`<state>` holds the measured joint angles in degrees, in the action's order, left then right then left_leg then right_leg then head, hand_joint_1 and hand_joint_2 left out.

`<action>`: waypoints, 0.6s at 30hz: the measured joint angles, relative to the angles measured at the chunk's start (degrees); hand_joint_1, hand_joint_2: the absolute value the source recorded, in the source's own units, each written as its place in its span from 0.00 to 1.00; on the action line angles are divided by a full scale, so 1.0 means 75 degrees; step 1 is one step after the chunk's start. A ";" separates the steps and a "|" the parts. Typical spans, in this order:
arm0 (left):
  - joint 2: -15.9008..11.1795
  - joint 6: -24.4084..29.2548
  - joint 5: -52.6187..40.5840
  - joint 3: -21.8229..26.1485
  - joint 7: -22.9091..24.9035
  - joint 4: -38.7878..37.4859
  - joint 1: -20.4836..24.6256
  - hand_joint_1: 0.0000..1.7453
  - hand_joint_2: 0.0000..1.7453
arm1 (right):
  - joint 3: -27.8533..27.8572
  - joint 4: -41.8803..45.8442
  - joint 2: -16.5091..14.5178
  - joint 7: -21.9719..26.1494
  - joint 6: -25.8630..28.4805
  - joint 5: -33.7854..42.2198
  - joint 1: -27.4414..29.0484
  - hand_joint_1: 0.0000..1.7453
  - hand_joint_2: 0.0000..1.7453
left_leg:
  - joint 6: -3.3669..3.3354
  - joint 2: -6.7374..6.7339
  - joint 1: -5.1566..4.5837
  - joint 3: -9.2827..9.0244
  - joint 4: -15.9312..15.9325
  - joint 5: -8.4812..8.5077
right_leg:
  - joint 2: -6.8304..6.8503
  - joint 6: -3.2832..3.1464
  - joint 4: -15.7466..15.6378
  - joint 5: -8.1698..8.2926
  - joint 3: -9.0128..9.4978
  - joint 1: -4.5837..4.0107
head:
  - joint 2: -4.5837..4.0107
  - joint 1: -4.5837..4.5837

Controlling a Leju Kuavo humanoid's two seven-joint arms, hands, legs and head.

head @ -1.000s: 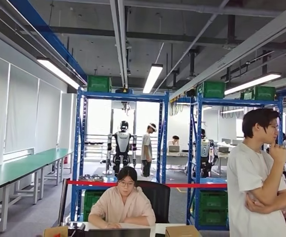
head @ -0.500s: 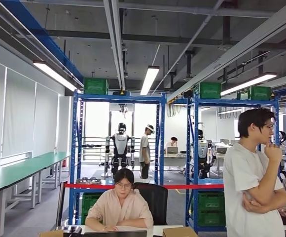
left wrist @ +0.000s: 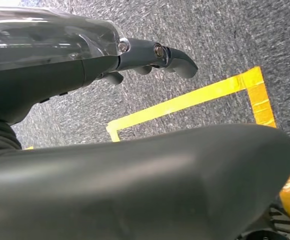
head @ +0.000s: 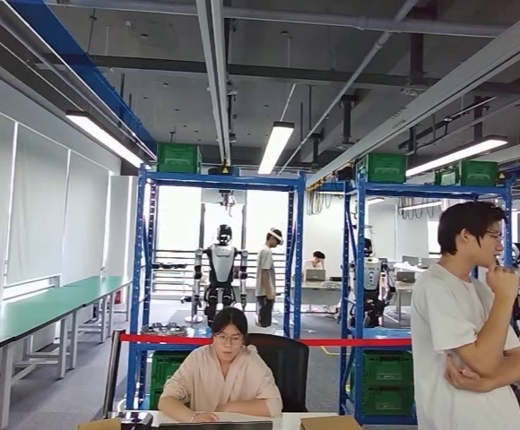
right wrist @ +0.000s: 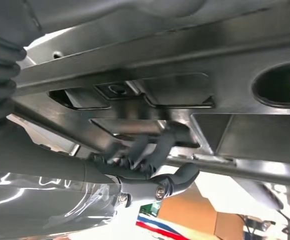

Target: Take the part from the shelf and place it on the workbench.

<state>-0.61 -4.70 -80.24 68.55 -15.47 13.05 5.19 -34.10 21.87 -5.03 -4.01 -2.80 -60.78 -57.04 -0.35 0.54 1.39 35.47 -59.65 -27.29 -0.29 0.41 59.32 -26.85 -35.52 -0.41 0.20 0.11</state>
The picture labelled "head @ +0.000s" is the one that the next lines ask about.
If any blue steel shelf rack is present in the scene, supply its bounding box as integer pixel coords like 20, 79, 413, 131
125, 167, 308, 412
337, 176, 515, 426

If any long ceiling lamp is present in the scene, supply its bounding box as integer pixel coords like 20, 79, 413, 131
405, 135, 510, 178
257, 121, 296, 176
397, 200, 444, 213
65, 110, 146, 169

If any silver black humanoid robot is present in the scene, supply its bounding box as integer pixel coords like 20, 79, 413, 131
191, 223, 250, 329
348, 237, 396, 329

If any white desk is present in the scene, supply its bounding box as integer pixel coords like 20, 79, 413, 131
286, 279, 347, 311

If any green plastic crate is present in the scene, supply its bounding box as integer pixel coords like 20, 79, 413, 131
459, 159, 499, 189
156, 142, 203, 175
148, 349, 191, 412
360, 349, 415, 386
360, 384, 415, 417
354, 152, 408, 185
434, 166, 462, 188

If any black high-back chair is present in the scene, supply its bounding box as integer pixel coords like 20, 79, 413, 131
245, 332, 311, 415

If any red barrier belt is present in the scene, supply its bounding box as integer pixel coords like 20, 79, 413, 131
120, 332, 414, 349

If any metal parts pile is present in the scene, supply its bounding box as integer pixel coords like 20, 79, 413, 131
140, 321, 189, 339

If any dark open laptop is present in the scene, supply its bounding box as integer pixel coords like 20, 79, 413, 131
158, 420, 274, 430

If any green topped long table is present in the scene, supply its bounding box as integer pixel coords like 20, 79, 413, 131
64, 273, 134, 347
0, 287, 80, 430

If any closed cardboard box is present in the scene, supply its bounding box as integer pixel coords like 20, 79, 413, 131
299, 414, 363, 430

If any black bag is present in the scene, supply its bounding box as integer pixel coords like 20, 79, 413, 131
117, 410, 155, 430

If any blue overhead beam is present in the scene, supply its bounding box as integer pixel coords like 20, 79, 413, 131
8, 0, 158, 162

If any open cardboard box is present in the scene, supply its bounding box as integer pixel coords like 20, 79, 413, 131
76, 417, 123, 430

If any yellow hanging cable bundle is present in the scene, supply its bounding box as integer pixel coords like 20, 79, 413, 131
306, 190, 334, 217

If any dark barrier post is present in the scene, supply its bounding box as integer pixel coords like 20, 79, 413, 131
101, 328, 126, 417

